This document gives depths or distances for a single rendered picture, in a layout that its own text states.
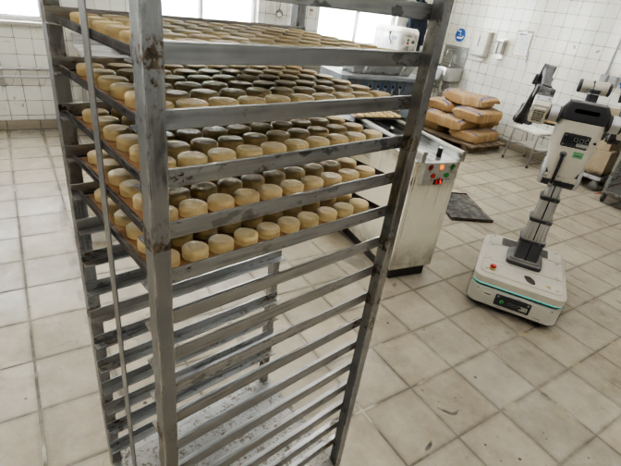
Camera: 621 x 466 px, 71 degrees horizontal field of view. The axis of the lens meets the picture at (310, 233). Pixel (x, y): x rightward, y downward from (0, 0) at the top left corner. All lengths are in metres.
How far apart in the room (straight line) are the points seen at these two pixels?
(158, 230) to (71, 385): 1.61
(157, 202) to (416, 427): 1.70
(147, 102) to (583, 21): 6.40
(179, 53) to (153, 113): 0.09
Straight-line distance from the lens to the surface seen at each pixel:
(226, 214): 0.78
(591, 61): 6.65
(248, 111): 0.73
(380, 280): 1.20
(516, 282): 2.89
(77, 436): 2.06
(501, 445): 2.25
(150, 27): 0.61
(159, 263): 0.72
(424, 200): 2.77
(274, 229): 0.92
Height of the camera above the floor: 1.59
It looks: 28 degrees down
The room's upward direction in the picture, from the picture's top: 8 degrees clockwise
